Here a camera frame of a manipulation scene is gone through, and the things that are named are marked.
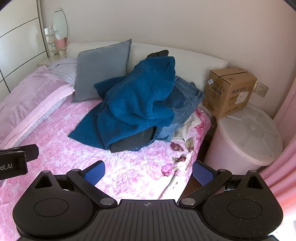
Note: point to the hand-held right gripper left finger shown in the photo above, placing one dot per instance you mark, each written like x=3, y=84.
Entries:
x=94, y=173

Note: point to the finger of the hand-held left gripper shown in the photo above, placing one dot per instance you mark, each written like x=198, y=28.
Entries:
x=31, y=151

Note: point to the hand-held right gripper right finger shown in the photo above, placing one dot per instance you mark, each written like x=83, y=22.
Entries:
x=202, y=173

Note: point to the blue fleece garment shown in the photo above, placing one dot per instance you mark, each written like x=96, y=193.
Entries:
x=138, y=92

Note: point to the pink floral blanket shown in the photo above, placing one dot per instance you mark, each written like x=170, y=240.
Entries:
x=129, y=166

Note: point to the white cloth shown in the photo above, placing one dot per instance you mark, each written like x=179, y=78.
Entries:
x=185, y=132

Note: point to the dark grey garment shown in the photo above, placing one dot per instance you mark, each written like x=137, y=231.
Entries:
x=131, y=142

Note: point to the pink folded quilt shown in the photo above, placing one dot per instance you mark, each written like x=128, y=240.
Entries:
x=27, y=97

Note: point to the pink bin with white lid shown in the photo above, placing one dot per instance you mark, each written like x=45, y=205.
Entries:
x=245, y=129

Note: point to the blue denim jeans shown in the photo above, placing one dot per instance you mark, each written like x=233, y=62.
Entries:
x=185, y=97

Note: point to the brown cardboard box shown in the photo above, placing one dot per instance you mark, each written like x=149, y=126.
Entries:
x=229, y=92

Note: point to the lilac striped pillow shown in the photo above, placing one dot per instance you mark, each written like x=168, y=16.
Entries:
x=64, y=69

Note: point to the grey pillow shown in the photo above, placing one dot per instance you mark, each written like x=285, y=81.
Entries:
x=99, y=69

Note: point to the white padded headboard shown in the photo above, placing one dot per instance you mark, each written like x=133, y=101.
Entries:
x=192, y=67

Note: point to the pink storage box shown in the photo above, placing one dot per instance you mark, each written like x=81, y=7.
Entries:
x=60, y=44

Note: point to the cream sliding-door wardrobe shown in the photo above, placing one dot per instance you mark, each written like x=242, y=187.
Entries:
x=18, y=34

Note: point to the black cloth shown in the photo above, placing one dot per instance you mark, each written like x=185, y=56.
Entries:
x=159, y=53

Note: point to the wall power socket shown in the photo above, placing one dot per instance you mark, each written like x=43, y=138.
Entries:
x=261, y=89

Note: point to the oval wall mirror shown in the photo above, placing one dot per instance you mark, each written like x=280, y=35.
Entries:
x=60, y=23

